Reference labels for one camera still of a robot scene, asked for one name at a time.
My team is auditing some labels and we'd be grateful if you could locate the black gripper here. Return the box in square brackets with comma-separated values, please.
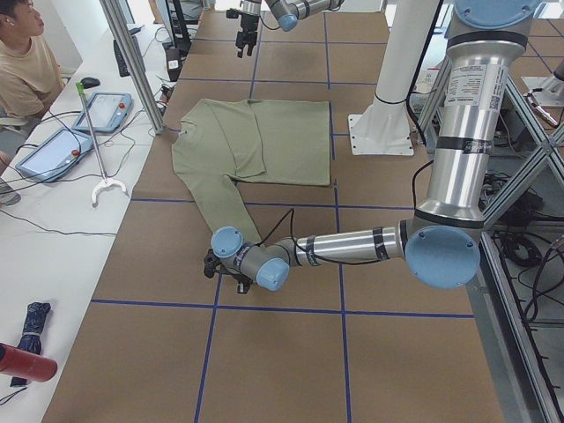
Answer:
[234, 274, 253, 294]
[236, 14, 259, 58]

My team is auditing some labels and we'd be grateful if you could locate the olive green long-sleeve shirt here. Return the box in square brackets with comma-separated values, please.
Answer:
[172, 99, 330, 242]

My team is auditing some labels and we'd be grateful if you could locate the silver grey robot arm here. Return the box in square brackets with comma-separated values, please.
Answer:
[226, 0, 344, 58]
[204, 1, 537, 293]

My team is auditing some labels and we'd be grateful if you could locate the black keyboard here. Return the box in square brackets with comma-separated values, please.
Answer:
[113, 35, 141, 78]

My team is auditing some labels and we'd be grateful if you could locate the far blue teach pendant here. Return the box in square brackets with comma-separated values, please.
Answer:
[83, 92, 133, 134]

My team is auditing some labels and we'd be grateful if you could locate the blue teach pendant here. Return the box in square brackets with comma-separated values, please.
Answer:
[83, 92, 133, 134]
[15, 129, 93, 183]

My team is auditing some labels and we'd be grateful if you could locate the black computer mouse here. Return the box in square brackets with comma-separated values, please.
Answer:
[80, 77, 100, 89]

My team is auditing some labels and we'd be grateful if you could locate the white reacher grabber stick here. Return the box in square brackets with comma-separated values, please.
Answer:
[75, 82, 128, 208]

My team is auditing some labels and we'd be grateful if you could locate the person in beige shirt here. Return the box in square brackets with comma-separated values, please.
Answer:
[0, 0, 67, 129]

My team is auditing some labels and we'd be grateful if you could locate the folded navy blue umbrella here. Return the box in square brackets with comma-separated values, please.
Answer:
[10, 302, 51, 387]

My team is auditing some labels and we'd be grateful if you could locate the near blue teach pendant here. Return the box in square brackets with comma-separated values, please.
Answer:
[15, 129, 93, 183]

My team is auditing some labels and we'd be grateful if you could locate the red cylindrical bottle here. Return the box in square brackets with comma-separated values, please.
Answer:
[1, 344, 58, 382]

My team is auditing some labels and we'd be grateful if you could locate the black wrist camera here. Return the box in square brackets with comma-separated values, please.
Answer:
[204, 249, 221, 278]
[226, 9, 240, 19]

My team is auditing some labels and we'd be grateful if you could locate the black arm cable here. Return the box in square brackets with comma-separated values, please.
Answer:
[255, 207, 384, 265]

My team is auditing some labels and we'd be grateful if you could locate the aluminium frame post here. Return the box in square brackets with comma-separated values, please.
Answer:
[100, 0, 164, 135]

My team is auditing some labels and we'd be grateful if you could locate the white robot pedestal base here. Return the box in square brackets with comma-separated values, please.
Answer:
[348, 0, 442, 157]

